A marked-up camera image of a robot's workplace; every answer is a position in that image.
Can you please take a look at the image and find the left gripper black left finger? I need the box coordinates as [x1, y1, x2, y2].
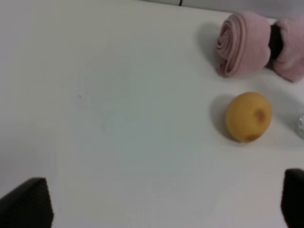
[0, 177, 54, 228]

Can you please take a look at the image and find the pink rolled towel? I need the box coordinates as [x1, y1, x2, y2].
[216, 11, 304, 82]

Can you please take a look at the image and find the yellow round fruit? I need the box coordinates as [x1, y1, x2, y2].
[225, 92, 272, 143]

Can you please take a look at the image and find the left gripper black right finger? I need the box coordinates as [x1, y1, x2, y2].
[281, 169, 304, 228]

